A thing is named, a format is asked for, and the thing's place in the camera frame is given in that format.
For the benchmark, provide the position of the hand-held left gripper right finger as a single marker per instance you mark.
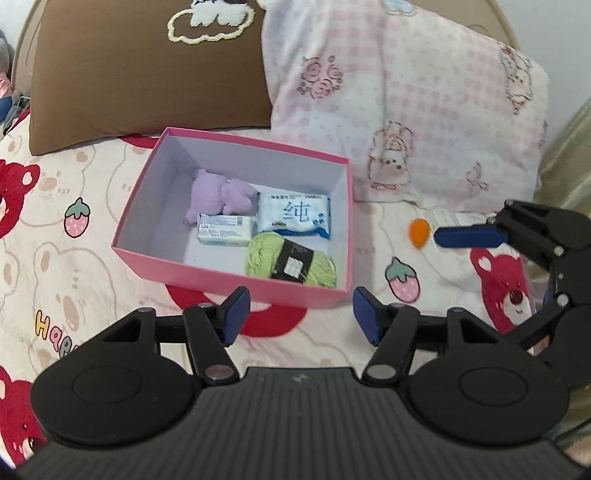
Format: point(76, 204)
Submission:
point(367, 317)

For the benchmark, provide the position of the gold curtain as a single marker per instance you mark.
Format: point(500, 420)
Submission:
point(572, 175)

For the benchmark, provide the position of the pink cardboard box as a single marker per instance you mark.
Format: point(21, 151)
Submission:
point(207, 281)

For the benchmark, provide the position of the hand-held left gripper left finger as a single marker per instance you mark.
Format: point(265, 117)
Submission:
point(235, 317)

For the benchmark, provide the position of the purple plush toy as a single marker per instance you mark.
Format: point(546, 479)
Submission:
point(217, 194)

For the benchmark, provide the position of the small white blue box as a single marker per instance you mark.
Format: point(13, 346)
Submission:
point(226, 230)

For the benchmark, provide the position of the pink checkered pillow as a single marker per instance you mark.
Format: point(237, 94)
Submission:
point(415, 92)

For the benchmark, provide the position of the green yarn ball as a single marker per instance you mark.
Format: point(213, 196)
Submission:
point(263, 254)

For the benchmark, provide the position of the blue tissue pack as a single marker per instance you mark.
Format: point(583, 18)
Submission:
point(295, 214)

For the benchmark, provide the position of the grey plush toy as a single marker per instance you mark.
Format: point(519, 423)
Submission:
point(4, 50)

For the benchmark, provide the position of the orange makeup sponge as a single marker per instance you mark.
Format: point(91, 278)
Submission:
point(419, 233)

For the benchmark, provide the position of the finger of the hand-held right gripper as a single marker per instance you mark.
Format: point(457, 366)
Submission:
point(545, 321)
point(466, 236)

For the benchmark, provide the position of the brown pillow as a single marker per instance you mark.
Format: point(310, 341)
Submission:
point(115, 83)

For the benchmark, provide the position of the printed bear blanket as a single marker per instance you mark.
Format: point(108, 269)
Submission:
point(92, 258)

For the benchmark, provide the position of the clear plastic packet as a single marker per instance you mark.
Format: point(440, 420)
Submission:
point(457, 217)

